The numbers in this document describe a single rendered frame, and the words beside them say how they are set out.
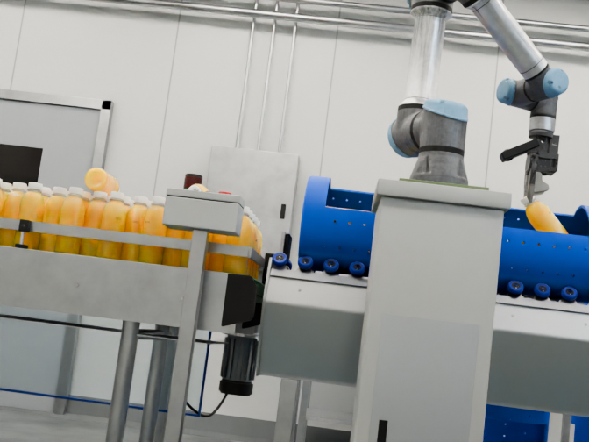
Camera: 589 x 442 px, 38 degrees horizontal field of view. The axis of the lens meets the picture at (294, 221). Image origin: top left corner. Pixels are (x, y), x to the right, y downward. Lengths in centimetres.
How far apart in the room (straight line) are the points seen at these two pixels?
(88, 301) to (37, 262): 19
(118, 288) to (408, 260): 84
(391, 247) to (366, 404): 37
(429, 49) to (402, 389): 94
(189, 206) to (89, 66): 426
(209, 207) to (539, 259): 93
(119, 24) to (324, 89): 157
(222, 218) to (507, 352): 88
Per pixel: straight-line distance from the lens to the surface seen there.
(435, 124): 223
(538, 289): 253
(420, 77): 240
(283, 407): 250
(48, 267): 251
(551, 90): 247
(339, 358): 248
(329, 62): 626
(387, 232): 207
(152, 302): 242
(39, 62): 662
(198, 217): 230
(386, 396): 206
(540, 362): 252
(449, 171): 219
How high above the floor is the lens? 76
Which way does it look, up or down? 7 degrees up
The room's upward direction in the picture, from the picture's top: 7 degrees clockwise
